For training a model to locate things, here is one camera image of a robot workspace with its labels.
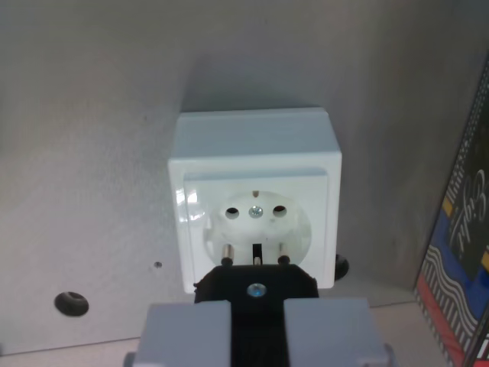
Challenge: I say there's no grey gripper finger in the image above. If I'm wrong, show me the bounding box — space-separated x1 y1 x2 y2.
124 300 232 367
284 297 394 367

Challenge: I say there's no black two-pin power plug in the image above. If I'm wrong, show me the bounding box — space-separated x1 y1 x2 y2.
193 242 320 367

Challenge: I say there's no After Eight chocolate box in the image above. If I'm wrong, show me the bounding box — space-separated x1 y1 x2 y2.
412 53 489 367

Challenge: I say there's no white wall socket box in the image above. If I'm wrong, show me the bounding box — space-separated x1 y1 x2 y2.
167 108 343 295

